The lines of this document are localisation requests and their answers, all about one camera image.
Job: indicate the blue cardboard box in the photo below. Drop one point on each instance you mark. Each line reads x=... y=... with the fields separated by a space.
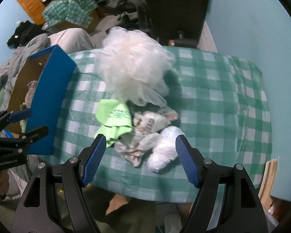
x=52 y=68

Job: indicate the person left hand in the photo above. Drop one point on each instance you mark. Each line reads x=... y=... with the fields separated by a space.
x=4 y=182

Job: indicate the grey fleece mitt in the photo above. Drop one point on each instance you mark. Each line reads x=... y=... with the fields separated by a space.
x=30 y=93

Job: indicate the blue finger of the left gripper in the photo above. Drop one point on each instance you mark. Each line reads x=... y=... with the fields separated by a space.
x=8 y=117
x=31 y=134

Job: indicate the green glittery scrub cloth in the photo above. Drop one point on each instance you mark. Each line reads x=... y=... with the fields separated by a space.
x=23 y=122

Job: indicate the printed white plastic bag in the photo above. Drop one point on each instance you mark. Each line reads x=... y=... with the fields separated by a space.
x=145 y=134

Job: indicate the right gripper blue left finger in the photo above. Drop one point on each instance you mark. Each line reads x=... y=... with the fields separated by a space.
x=90 y=159

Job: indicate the checkered cloth on boxes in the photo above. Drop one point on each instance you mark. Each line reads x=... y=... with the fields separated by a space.
x=72 y=11

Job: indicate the beige bed mattress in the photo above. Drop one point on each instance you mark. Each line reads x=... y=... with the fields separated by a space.
x=72 y=40

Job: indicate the black office chair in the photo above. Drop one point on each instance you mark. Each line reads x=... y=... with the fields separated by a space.
x=133 y=14

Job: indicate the lime green microfibre cloth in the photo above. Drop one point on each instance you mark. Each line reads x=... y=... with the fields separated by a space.
x=115 y=120

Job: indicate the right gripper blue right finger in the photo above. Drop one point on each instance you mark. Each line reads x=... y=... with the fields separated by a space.
x=191 y=160

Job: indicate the green checkered tablecloth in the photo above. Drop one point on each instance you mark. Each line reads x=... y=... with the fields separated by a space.
x=223 y=112

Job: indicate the black clothes pile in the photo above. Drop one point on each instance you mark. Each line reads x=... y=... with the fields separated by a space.
x=24 y=33

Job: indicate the grey puffer duvet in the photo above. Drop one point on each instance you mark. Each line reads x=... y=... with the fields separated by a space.
x=9 y=70

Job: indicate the white mesh bath pouf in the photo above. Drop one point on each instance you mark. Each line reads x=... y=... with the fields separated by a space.
x=133 y=66

